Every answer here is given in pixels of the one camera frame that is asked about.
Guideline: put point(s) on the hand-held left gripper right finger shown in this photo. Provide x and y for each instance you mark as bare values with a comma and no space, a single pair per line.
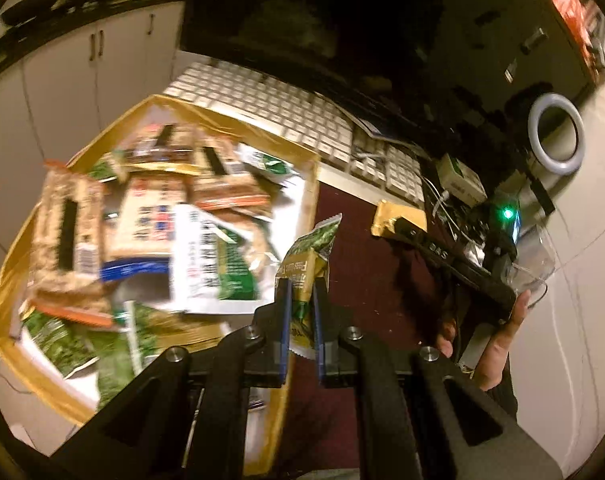
320,325

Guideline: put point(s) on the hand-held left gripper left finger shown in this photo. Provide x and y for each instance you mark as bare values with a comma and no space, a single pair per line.
282,320

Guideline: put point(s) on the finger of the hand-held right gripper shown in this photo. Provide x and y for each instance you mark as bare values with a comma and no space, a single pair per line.
410,232

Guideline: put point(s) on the gold snack packet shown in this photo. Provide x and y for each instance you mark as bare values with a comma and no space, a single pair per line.
387,220

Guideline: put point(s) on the green pea snack packet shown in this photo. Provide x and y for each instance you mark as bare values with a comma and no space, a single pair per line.
127,355
267,162
307,255
57,340

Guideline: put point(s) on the cardboard box with yellow tape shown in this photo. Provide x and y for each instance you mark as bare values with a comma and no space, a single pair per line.
5,305

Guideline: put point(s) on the person's right forearm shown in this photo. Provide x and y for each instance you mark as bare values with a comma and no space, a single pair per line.
507,400

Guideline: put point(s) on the person's right hand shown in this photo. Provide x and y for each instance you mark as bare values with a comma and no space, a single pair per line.
497,355

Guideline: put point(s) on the beige compact keyboard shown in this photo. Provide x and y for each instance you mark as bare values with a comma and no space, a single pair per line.
392,170

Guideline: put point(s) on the clear glass cup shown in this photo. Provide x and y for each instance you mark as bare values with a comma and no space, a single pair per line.
537,260

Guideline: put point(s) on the small white green box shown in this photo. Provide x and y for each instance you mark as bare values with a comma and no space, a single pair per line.
462,180

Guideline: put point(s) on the large white green snack packet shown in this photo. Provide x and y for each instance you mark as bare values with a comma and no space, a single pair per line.
197,260

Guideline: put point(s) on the orange grain cracker packet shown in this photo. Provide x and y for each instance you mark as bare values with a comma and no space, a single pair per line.
52,240
147,147
232,190

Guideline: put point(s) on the red blue print cracker packet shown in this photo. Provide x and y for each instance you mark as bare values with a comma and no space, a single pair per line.
137,220

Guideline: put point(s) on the white computer keyboard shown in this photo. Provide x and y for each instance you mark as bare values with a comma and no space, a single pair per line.
262,105

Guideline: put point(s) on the black computer monitor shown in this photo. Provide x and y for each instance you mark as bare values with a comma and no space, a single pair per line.
357,20

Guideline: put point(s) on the orange plastic bag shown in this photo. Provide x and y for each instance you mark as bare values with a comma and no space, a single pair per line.
577,15

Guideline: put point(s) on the white lower kitchen cabinets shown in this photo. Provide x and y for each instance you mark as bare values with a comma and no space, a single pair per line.
82,85

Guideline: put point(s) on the black kitchen countertop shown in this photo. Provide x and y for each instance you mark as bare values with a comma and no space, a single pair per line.
82,17

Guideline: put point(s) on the black wok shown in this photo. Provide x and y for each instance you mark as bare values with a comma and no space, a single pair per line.
30,7

